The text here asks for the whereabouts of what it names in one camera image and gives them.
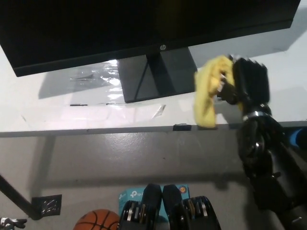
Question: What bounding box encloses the black HP monitor with stand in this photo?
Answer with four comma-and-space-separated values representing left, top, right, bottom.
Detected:
0, 0, 302, 104

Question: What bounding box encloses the blue round object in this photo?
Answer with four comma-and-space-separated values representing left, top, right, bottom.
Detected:
289, 128, 307, 148

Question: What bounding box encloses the black floor tape patch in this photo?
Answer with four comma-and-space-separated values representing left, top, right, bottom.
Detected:
31, 194, 62, 216

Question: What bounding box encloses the orange basketball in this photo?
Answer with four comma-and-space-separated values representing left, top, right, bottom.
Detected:
73, 209, 120, 230

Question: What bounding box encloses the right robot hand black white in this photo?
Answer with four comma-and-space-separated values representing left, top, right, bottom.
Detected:
217, 54, 272, 113

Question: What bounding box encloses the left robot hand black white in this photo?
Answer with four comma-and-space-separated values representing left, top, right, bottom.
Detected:
0, 217, 27, 229

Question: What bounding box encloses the black object under desk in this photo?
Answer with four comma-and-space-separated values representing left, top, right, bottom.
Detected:
283, 126, 307, 154

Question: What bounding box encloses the clear plastic film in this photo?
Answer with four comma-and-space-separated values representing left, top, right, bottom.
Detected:
69, 61, 122, 99

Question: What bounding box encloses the yellow microfiber cloth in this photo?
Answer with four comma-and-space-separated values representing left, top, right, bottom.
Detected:
193, 55, 234, 129

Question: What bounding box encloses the clear tape strip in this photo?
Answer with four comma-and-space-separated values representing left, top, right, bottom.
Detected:
152, 104, 167, 118

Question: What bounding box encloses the black metal desk leg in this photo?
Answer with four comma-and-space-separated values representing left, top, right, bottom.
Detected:
0, 173, 41, 220

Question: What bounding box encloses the teal tp-link box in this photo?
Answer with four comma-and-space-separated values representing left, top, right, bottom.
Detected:
118, 184, 190, 221

